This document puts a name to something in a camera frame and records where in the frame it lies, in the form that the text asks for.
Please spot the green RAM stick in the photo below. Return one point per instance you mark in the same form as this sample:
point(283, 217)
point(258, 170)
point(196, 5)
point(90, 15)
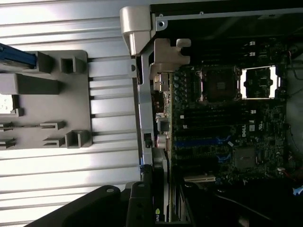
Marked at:
point(26, 126)

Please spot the silver CPU chip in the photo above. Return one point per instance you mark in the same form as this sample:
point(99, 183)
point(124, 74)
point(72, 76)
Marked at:
point(5, 104)

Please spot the grey chipset heatsink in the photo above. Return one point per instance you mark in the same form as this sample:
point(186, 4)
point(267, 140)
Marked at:
point(245, 158)

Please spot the cream expansion slot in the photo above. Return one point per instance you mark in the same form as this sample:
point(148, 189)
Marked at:
point(200, 178)

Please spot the grey printed parts rack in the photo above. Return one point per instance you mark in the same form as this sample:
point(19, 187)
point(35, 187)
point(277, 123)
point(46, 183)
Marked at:
point(75, 106)

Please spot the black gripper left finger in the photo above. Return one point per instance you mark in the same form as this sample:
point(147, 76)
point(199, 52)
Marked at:
point(99, 205)

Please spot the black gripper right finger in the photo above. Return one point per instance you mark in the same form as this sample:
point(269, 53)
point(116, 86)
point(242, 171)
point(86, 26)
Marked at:
point(189, 208)

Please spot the CPU socket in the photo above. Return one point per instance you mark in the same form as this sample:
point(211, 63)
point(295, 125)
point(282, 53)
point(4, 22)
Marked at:
point(219, 85)

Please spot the blue disk caddy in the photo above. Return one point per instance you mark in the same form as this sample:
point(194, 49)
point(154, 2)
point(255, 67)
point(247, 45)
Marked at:
point(16, 56)

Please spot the blue expansion slot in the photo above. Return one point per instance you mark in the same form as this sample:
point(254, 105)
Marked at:
point(196, 142)

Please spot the grey printed guide block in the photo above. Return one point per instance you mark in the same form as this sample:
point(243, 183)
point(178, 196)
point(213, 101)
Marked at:
point(165, 54)

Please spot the green motherboard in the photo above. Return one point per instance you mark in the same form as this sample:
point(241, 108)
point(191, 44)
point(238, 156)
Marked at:
point(265, 132)

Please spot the grey printed corner bracket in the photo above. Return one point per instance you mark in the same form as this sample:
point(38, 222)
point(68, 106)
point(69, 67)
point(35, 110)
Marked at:
point(135, 21)

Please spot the black RAM slot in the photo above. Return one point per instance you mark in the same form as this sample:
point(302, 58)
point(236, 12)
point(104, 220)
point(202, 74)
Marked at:
point(213, 113)
point(213, 121)

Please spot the black open PC case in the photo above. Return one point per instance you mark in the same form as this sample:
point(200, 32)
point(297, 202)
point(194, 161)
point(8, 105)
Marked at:
point(145, 106)

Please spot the metal socket cover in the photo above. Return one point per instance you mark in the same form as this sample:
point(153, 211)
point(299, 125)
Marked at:
point(260, 71)

